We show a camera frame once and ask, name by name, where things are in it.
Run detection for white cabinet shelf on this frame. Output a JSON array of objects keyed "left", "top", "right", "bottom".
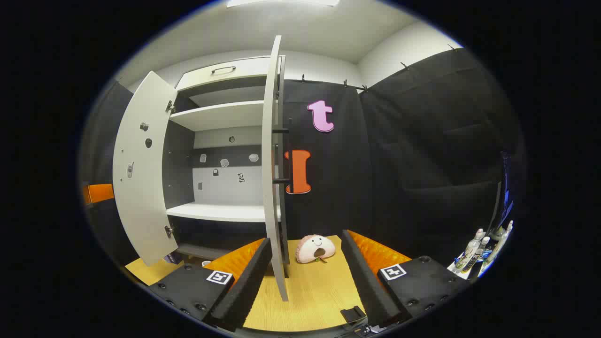
[
  {"left": 169, "top": 100, "right": 266, "bottom": 132},
  {"left": 166, "top": 202, "right": 281, "bottom": 223}
]

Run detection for black backdrop cloth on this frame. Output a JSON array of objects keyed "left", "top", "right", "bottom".
[{"left": 79, "top": 47, "right": 524, "bottom": 268}]

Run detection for white smiling plush toy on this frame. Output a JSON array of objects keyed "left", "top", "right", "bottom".
[{"left": 295, "top": 235, "right": 336, "bottom": 264}]

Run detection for black label plastic bottle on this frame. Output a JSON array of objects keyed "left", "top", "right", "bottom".
[{"left": 462, "top": 236, "right": 490, "bottom": 274}]

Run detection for white grey cabinet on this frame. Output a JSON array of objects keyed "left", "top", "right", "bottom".
[{"left": 162, "top": 55, "right": 288, "bottom": 282}]

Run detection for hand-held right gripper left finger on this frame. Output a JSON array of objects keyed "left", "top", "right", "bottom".
[{"left": 148, "top": 237, "right": 274, "bottom": 333}]

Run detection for ceiling light panel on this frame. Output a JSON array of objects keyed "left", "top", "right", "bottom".
[{"left": 228, "top": 0, "right": 339, "bottom": 8}]

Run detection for black right door handle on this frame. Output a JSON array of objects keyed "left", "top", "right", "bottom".
[{"left": 272, "top": 120, "right": 294, "bottom": 188}]

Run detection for white cabinet drawer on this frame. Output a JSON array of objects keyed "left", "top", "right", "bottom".
[{"left": 176, "top": 56, "right": 286, "bottom": 92}]

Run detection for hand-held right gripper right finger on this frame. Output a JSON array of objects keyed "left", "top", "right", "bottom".
[{"left": 340, "top": 229, "right": 471, "bottom": 329}]

